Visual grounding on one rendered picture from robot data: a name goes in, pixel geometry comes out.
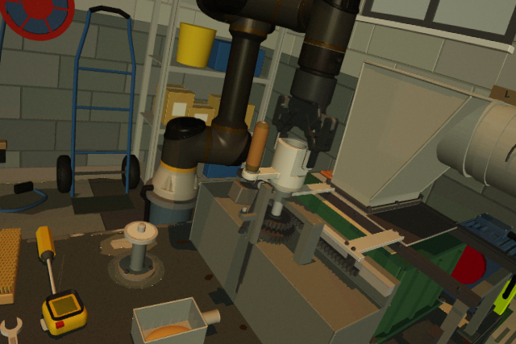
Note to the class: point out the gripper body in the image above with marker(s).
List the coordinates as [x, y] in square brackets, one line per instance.
[302, 110]

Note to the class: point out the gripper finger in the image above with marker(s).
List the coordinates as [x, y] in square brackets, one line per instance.
[284, 124]
[322, 134]

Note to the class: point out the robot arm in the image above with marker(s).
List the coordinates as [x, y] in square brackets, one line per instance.
[242, 90]

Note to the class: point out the grey hopper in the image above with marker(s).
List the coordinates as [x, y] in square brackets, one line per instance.
[395, 138]

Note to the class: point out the cream feed gate plate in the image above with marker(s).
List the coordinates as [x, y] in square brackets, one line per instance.
[379, 242]

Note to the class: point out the grey green malt mill body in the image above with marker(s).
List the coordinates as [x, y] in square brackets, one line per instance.
[282, 279]

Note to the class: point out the red feed roll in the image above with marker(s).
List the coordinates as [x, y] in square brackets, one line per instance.
[469, 265]

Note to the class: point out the grey open spanner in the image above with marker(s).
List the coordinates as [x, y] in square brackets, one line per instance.
[10, 330]

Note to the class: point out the small orange tab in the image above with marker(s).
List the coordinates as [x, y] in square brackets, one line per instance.
[327, 175]

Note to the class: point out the large cardboard box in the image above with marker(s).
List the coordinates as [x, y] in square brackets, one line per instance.
[213, 101]
[175, 104]

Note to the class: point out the small grey block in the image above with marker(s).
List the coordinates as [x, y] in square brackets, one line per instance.
[241, 193]

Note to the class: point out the small cardboard box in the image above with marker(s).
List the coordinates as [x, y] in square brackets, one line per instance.
[201, 115]

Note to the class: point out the blue box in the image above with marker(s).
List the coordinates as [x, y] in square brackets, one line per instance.
[219, 54]

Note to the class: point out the dark gear wheel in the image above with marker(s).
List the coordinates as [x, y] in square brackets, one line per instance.
[278, 229]

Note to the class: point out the grey shelf unit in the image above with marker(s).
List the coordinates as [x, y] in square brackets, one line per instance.
[193, 71]

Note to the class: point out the yellow bucket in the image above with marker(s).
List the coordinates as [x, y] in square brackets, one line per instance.
[195, 46]

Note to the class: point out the cream toothed rack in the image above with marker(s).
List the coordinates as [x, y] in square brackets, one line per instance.
[363, 273]

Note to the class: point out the blue tool case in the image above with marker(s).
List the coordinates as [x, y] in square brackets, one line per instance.
[489, 231]

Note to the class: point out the blue hand truck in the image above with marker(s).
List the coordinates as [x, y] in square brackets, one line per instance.
[63, 172]

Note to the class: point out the grey scoop with grain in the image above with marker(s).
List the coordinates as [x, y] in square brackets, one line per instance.
[169, 322]

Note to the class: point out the yellow green tool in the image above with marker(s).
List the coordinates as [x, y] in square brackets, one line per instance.
[506, 295]

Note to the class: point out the brown wooden board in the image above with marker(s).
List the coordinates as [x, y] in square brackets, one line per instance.
[2, 150]

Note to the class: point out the yellow black meter box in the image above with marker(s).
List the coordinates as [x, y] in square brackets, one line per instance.
[64, 312]

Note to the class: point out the tan scrub brush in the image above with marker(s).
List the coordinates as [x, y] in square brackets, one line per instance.
[9, 265]

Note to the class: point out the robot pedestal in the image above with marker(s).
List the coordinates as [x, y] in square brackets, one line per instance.
[177, 185]

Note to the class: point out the cream round duct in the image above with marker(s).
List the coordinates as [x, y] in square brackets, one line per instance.
[483, 146]

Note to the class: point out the grey stud post cream disc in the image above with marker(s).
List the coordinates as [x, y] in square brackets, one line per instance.
[139, 253]

